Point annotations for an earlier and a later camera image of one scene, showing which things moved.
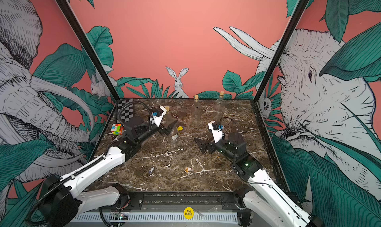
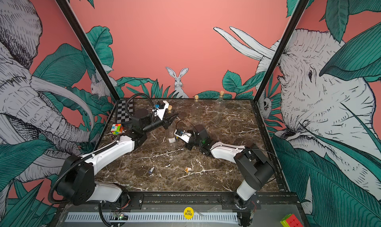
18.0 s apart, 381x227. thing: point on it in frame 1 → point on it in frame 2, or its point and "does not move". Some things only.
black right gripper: (207, 146) → (188, 146)
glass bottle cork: (220, 112) does not move
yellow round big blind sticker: (188, 213) does not move
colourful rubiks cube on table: (117, 129) does not move
